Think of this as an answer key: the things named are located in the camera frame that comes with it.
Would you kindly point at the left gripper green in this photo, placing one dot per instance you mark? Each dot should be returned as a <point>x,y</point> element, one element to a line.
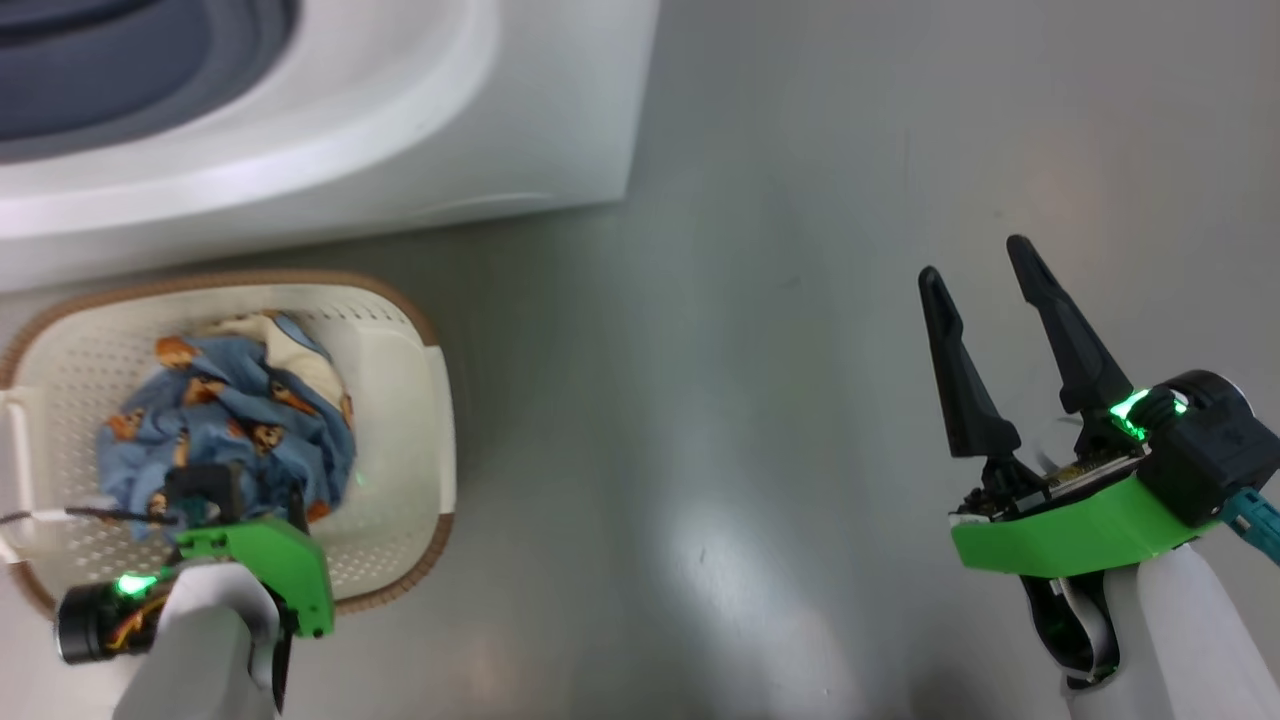
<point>280,570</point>

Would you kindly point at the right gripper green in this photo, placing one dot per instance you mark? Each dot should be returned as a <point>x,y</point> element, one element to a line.
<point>1070,535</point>

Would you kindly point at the blue cartoon print garment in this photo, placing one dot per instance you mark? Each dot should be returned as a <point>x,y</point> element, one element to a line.
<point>230,430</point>

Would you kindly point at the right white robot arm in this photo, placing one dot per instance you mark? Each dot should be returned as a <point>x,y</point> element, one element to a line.
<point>1180,640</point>

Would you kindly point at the white front-load washing machine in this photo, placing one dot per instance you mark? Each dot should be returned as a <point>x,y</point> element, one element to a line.
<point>450,120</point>

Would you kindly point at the cream perforated laundry basket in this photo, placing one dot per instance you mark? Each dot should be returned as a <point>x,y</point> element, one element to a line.
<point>390,400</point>

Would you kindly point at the left black wrist camera box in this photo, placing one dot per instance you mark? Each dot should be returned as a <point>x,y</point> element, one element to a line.
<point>100,625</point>

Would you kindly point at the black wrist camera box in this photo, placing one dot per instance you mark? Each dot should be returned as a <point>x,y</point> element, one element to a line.
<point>100,625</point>
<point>1210,450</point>

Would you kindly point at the right black wrist camera box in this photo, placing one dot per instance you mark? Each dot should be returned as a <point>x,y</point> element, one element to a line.
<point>1210,450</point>

